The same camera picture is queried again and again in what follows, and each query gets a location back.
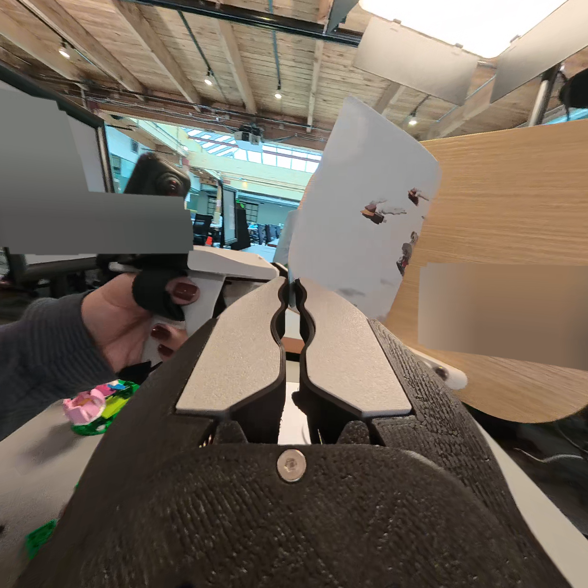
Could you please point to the large black framed monitor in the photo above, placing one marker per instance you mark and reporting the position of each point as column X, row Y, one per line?
column 103, row 151

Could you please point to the small green toy brick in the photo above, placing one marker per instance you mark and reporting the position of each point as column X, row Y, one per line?
column 39, row 540

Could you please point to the bright ceiling light panel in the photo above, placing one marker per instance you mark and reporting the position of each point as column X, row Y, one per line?
column 459, row 23

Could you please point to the pink toy brick flower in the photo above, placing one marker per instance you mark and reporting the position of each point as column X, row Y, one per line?
column 85, row 406

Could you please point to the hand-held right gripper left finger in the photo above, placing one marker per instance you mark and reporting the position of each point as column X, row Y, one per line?
column 239, row 353

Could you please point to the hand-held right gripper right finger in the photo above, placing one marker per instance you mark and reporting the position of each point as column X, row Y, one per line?
column 349, row 358

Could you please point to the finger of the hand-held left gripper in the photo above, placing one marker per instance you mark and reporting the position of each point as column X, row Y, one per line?
column 234, row 264

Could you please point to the background monitor with stand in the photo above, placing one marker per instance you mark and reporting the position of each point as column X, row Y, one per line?
column 228, row 216

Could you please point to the white printed instruction paper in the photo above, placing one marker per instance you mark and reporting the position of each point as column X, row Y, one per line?
column 349, row 183

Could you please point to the grey hanging acoustic panel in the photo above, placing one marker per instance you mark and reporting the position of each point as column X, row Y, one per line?
column 537, row 59
column 413, row 64

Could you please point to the person's left hand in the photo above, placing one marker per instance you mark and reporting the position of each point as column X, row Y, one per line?
column 115, row 321

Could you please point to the wooden divider panel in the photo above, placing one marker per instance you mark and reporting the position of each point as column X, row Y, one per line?
column 505, row 206

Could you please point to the pink green toy flower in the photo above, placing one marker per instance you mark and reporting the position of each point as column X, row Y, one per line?
column 115, row 404

